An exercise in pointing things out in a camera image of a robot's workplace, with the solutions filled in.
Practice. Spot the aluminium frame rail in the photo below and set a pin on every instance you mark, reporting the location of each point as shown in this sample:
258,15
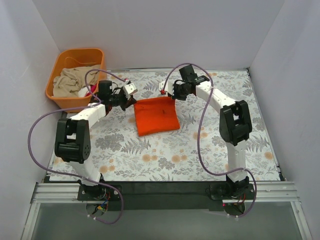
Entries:
61,192

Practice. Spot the beige t shirt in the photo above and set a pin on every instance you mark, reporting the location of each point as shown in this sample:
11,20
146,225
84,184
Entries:
70,81

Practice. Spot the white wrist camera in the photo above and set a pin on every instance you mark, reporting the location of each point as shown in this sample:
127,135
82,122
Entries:
167,87
129,88

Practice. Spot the pink garment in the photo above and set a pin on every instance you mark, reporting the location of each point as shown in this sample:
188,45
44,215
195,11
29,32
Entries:
92,88

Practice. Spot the orange plastic basket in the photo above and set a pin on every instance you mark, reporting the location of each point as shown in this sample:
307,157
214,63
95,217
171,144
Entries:
75,58

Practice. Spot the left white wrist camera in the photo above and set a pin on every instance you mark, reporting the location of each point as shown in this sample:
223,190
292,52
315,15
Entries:
129,88

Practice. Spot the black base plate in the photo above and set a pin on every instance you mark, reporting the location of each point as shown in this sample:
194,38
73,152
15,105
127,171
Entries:
212,203

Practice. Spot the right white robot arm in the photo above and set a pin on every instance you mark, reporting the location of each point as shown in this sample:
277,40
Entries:
235,124

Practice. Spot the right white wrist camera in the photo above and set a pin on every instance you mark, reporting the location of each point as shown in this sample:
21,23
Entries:
167,87

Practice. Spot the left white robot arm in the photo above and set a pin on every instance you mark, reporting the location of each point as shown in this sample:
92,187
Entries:
73,141

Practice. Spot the white garment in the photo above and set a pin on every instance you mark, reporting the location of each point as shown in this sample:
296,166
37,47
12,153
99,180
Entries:
84,92

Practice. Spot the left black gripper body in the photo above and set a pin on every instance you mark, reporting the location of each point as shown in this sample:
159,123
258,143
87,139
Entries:
126,102

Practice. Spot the orange t shirt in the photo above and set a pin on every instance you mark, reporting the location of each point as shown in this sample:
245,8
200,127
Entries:
155,115

